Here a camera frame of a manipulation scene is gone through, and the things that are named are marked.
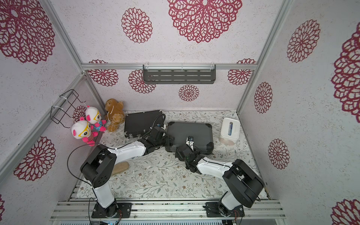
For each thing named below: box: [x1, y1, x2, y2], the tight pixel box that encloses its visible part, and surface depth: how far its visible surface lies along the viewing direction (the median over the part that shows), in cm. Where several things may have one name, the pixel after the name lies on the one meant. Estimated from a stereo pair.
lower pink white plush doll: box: [71, 120, 98, 147], surface depth 87 cm
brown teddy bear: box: [105, 97, 126, 133], surface depth 112 cm
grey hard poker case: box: [165, 121, 214, 155], surface depth 97 cm
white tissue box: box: [218, 117, 241, 146], surface depth 101 cm
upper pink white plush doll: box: [85, 106, 107, 138], surface depth 97 cm
